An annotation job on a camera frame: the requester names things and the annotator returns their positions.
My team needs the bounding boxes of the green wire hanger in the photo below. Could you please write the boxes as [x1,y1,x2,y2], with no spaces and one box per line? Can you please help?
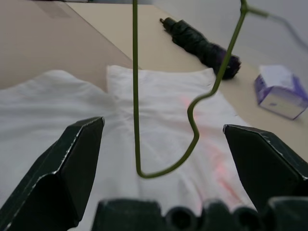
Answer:
[132,0,306,180]

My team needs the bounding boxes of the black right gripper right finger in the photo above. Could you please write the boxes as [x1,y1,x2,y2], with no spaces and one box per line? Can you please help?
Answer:
[223,124,308,211]

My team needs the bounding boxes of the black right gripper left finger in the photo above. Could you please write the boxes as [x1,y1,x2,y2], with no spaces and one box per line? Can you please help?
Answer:
[0,116,106,231]

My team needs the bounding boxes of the purple white tissue box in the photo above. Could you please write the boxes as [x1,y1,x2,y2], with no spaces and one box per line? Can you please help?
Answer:
[254,64,308,120]

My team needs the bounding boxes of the black folded umbrella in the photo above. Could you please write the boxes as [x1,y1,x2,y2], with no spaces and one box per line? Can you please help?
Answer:
[159,17,242,80]

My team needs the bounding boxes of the white shorts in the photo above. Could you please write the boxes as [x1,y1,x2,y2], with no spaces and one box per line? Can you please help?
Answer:
[0,64,256,231]

